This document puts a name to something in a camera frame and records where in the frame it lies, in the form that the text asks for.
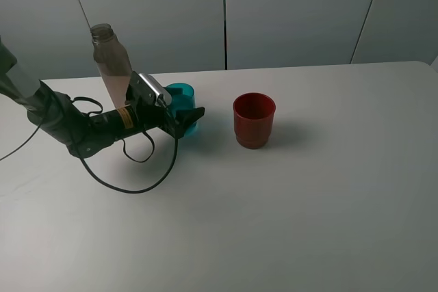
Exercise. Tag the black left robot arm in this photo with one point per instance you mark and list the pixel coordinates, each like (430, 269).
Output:
(55, 113)

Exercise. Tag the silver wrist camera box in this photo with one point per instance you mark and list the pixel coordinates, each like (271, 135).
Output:
(159, 91)

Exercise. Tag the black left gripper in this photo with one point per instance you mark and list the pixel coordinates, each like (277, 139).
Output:
(152, 112)

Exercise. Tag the red plastic cup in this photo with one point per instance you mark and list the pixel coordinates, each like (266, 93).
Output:
(253, 115)

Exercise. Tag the smoky transparent plastic bottle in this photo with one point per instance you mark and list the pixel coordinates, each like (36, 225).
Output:
(112, 61)

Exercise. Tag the teal transparent plastic cup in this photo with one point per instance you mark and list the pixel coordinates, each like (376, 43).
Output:
(183, 101)

